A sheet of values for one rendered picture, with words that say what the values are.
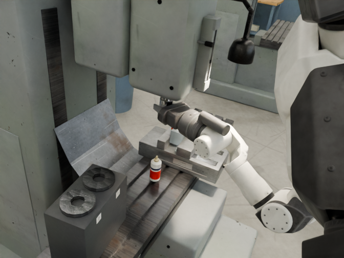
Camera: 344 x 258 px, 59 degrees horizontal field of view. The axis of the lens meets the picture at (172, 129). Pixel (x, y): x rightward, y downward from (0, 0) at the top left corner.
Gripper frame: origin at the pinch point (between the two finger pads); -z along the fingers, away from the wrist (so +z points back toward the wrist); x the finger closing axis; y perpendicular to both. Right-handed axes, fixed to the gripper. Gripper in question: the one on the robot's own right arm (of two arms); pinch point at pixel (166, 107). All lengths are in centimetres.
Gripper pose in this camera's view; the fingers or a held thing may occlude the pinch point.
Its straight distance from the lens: 102.9
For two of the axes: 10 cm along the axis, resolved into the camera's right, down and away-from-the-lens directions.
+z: 6.5, 4.5, -6.1
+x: -7.5, 2.8, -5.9
